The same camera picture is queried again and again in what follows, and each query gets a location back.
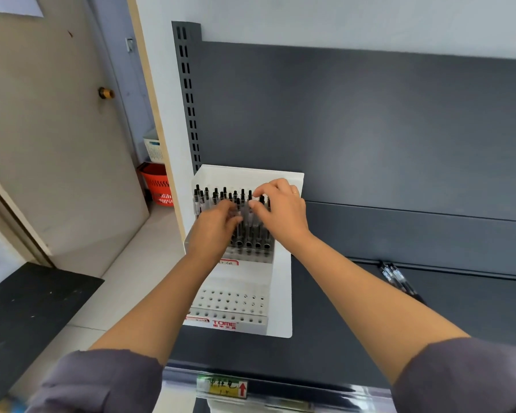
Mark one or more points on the person's left hand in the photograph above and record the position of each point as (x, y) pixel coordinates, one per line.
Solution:
(213, 232)

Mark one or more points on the person's right hand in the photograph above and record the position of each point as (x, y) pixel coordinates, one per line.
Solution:
(286, 215)

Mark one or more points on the clear-barrel pen group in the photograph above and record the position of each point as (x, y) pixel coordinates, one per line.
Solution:
(251, 236)

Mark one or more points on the white tiered pen holder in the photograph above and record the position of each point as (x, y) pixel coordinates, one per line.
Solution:
(279, 296)

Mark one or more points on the clear-barrel black-grip pen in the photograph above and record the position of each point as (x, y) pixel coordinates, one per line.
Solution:
(406, 286)

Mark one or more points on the person's right forearm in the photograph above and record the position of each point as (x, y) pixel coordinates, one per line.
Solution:
(382, 305)

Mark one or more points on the person's left forearm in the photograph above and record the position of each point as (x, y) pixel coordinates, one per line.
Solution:
(155, 305)

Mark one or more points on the red plastic basket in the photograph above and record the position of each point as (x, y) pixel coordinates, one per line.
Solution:
(159, 184)

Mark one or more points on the white woven basket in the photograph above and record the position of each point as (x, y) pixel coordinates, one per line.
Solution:
(155, 148)

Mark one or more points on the dark grey shelf unit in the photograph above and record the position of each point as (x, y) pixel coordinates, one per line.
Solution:
(391, 133)

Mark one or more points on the white slotted shelf upright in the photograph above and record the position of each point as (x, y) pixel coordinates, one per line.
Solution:
(188, 94)

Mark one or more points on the yellow green price tag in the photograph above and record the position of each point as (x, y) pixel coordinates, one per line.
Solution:
(221, 387)

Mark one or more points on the brass door knob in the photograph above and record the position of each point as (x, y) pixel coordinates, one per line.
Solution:
(106, 93)

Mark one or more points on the beige door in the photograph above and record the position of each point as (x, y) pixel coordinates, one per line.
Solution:
(56, 146)

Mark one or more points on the grey left sleeve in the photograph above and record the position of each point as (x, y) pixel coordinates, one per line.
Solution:
(99, 380)

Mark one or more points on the grey sleeve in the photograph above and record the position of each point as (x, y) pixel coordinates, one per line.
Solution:
(99, 380)
(464, 376)

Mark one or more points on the grey right sleeve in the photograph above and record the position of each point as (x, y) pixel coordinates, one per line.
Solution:
(464, 376)

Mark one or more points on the blue plastic object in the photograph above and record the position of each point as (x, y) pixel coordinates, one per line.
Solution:
(8, 406)

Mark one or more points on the white paper notice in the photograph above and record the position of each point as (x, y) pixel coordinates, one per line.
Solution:
(13, 5)

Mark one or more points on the brown door frame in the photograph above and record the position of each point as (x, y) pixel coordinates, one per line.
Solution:
(13, 223)

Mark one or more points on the white wall switch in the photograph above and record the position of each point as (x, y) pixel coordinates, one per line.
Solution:
(130, 44)

